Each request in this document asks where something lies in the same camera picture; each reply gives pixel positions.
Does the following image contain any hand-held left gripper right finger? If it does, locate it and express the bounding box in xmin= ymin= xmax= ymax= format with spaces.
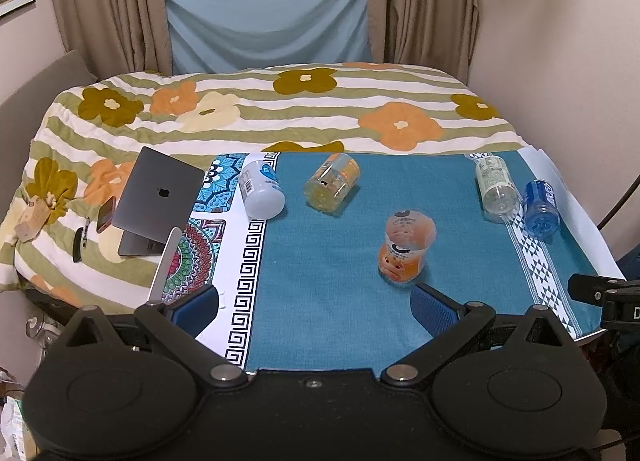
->
xmin=381 ymin=282 xmax=576 ymax=387

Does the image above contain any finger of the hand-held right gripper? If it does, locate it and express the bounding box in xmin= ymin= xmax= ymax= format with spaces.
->
xmin=568 ymin=272 xmax=628 ymax=306

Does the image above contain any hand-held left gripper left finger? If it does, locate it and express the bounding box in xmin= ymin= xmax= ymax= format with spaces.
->
xmin=64 ymin=283 xmax=249 ymax=388

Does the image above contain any orange face print cup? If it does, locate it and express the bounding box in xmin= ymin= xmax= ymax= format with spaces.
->
xmin=378 ymin=210 xmax=437 ymax=284

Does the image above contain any white cup blue label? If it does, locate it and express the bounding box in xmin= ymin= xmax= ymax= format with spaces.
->
xmin=239 ymin=160 xmax=286 ymax=220

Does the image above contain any silver flat bar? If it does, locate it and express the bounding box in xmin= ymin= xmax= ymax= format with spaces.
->
xmin=147 ymin=227 xmax=182 ymax=303

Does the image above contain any mandala patterned cloth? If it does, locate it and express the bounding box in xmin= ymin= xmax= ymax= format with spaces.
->
xmin=159 ymin=151 xmax=281 ymax=373

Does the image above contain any teal tablecloth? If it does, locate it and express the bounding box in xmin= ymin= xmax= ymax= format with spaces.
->
xmin=245 ymin=151 xmax=608 ymax=372

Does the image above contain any grey laptop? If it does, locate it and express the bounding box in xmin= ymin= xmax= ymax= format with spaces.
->
xmin=111 ymin=146 xmax=207 ymax=257

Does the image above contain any red phone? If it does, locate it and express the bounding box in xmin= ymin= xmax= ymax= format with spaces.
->
xmin=96 ymin=196 xmax=118 ymax=234

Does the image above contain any clear glass jar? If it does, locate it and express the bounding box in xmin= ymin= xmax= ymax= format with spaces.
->
xmin=25 ymin=313 xmax=56 ymax=352

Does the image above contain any tan paper tag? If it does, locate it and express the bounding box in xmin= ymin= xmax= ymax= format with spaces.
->
xmin=14 ymin=195 xmax=57 ymax=243

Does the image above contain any white plastic bag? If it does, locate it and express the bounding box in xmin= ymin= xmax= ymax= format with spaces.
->
xmin=0 ymin=366 xmax=37 ymax=461

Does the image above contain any floral striped blanket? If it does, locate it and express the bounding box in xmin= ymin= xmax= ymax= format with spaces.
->
xmin=0 ymin=62 xmax=531 ymax=309

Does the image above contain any grey headboard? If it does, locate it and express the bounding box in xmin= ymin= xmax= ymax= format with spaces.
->
xmin=0 ymin=50 xmax=98 ymax=142

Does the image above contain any light blue window cloth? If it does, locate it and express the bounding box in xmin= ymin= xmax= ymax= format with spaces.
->
xmin=161 ymin=0 xmax=373 ymax=74

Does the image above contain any beige curtain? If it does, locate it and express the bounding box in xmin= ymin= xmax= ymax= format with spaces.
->
xmin=44 ymin=0 xmax=173 ymax=79
xmin=368 ymin=0 xmax=481 ymax=84

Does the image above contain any black cable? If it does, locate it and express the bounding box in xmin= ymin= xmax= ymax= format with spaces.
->
xmin=595 ymin=186 xmax=640 ymax=229

